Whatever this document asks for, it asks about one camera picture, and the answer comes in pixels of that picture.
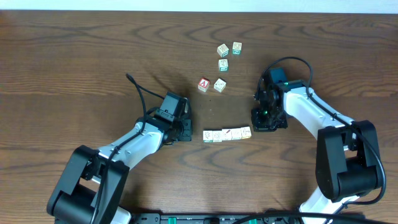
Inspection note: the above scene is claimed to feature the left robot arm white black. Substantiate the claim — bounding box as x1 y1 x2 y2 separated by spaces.
47 118 192 223

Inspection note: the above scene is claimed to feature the wooden block green 4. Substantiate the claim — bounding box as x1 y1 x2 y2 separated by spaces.
217 44 229 58

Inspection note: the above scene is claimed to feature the wooden block blue X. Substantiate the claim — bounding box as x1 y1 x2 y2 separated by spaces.
221 129 232 141

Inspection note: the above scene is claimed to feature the wooden block green L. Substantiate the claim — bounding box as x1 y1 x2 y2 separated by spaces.
218 58 229 72

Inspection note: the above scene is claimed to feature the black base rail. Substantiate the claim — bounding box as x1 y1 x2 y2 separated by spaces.
129 210 378 224

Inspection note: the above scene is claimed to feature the wooden block green J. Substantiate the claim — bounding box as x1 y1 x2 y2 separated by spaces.
241 126 252 139

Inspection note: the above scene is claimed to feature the wooden block red A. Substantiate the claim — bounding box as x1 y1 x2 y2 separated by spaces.
198 78 210 92

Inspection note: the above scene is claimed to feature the wooden block yellow W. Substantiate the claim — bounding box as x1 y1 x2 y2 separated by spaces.
213 78 226 93

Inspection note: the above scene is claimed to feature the wooden block umbrella seven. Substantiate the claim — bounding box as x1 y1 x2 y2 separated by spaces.
203 130 213 142

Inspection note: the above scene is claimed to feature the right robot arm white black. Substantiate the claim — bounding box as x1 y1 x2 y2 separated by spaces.
252 77 386 223

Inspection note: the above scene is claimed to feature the wooden block bee picture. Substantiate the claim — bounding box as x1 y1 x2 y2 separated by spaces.
212 131 223 142

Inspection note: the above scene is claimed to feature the wooden block green Z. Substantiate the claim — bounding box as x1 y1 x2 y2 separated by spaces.
232 42 242 55

